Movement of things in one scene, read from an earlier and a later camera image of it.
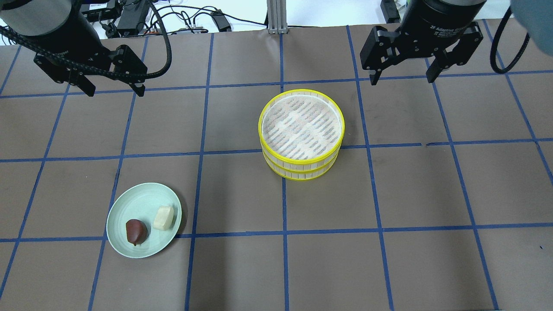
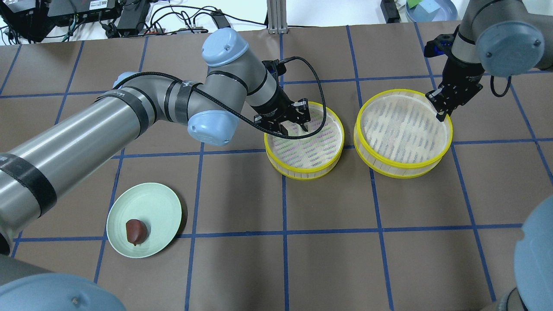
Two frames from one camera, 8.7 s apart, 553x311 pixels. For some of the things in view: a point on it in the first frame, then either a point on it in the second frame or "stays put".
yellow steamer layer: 301,128 to 397,134
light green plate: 141,202 stays put
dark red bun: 137,232 stays put
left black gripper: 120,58 to 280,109
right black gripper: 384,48 to 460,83
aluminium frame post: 277,17 stays put
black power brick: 132,16 stays put
